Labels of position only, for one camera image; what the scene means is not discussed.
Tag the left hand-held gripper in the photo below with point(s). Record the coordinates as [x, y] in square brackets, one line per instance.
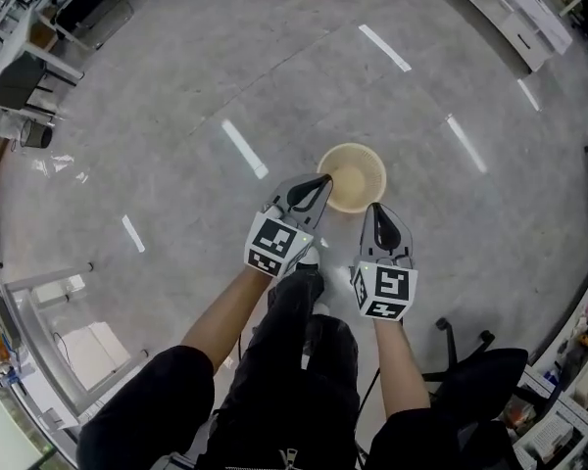
[274, 243]

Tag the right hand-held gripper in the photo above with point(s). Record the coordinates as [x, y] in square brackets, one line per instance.
[387, 287]

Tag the beige plastic bucket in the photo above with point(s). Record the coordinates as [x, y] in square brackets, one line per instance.
[355, 184]

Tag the person's left forearm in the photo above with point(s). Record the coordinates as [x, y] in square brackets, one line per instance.
[225, 321]

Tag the person's right forearm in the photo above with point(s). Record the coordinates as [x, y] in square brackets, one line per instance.
[402, 370]

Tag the white shoe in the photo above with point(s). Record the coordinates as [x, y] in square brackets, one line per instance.
[309, 257]

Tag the black trousers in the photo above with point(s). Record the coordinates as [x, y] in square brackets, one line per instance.
[284, 360]

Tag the black mesh office chair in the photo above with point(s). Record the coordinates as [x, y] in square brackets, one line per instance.
[480, 385]

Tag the white metal shelving rack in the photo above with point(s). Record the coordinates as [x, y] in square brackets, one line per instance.
[558, 424]

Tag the white box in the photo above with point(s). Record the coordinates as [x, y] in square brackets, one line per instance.
[95, 355]

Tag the white low cabinet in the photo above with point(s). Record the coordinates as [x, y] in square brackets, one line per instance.
[519, 17]

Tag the black zipped jacket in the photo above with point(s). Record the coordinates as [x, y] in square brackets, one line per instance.
[142, 409]

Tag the grey plastic chair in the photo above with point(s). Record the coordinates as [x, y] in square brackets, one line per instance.
[17, 81]

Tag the white desk with grey legs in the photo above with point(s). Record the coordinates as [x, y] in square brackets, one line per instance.
[34, 360]

